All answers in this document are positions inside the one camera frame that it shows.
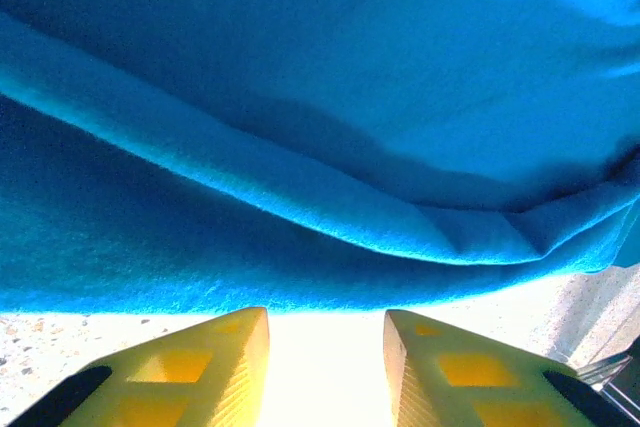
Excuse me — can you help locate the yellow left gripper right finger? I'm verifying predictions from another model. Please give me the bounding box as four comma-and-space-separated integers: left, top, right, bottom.
383, 309, 639, 427

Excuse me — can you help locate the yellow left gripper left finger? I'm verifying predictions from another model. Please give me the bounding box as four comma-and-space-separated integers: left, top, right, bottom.
9, 306, 271, 427

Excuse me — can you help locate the blue t-shirt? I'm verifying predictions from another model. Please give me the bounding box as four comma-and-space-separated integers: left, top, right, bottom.
0, 0, 640, 318

